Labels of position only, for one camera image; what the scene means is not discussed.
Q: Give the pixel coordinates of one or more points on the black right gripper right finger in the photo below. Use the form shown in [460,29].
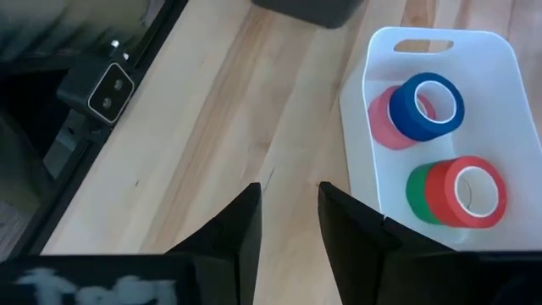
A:
[372,262]

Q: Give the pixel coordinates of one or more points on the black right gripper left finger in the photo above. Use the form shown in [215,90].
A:
[228,254]

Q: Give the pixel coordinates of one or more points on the green tape roll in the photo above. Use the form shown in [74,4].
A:
[416,195]

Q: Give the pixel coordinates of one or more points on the red tape roll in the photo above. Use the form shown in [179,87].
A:
[440,199]

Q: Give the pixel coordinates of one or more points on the pink tape roll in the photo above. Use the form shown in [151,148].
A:
[381,127]

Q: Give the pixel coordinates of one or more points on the blue tape roll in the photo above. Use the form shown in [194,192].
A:
[406,110]

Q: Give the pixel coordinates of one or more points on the white plastic bin with tapes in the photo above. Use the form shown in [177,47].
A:
[499,106]

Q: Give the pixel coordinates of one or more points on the dark grey plastic bin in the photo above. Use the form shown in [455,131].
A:
[309,10]

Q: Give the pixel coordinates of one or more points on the black table-level camera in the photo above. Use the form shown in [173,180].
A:
[89,89]

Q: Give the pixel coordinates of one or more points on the black metal table frame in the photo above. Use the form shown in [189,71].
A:
[161,21]

